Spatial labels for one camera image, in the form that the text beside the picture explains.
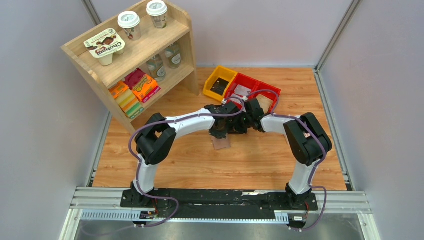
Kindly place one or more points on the Chobani yogurt cup pack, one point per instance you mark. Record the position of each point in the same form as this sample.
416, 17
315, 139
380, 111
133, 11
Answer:
104, 45

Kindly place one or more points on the magenta snack box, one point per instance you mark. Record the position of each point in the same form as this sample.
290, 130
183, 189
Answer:
134, 77

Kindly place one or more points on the right paper coffee cup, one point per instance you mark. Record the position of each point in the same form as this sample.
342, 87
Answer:
157, 10

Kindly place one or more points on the right glass jar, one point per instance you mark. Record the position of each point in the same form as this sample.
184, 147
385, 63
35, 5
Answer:
173, 55

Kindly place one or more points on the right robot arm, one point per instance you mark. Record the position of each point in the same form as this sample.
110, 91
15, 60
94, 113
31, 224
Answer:
306, 137

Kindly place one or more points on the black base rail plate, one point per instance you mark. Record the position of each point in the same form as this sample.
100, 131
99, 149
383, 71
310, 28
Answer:
215, 203

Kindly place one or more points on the red plastic bin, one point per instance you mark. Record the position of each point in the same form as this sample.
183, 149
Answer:
268, 91
240, 79

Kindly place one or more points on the paper coffee cup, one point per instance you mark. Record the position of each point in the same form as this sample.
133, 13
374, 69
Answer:
157, 10
129, 21

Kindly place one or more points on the orange snack box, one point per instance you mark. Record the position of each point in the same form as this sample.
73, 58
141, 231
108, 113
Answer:
145, 88

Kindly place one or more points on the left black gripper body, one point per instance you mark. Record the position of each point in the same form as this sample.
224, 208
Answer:
221, 134

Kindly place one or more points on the beige card holder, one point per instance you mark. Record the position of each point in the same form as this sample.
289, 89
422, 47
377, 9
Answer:
222, 143

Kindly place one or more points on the left paper coffee cup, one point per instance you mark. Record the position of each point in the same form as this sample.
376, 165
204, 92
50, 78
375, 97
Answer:
129, 21

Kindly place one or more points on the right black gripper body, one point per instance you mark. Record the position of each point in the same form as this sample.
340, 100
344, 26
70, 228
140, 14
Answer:
248, 118

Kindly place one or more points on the tan cards in bin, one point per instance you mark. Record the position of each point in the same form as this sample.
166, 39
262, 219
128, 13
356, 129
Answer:
265, 103

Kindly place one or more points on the right red plastic bin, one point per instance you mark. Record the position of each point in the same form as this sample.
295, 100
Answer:
268, 91

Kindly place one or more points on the middle red plastic bin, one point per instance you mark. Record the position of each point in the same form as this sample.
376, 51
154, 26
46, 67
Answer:
240, 79

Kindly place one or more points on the black cards in bin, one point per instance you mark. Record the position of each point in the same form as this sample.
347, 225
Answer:
219, 86

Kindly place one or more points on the glass jar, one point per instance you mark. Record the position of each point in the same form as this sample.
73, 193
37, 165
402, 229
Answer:
173, 55
156, 68

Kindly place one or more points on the colourful sponge stack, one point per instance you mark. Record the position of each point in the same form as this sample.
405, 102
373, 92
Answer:
126, 100

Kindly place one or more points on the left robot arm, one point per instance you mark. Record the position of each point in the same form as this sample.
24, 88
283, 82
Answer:
151, 144

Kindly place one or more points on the wooden shelf unit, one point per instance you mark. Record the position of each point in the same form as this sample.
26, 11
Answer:
136, 53

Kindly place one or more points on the yellow plastic bin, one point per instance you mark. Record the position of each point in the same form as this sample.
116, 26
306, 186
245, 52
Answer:
219, 71

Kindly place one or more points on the left glass jar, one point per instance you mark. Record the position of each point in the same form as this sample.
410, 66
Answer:
156, 68

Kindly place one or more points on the white cards in bin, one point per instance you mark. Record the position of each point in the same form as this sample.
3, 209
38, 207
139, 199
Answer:
241, 91

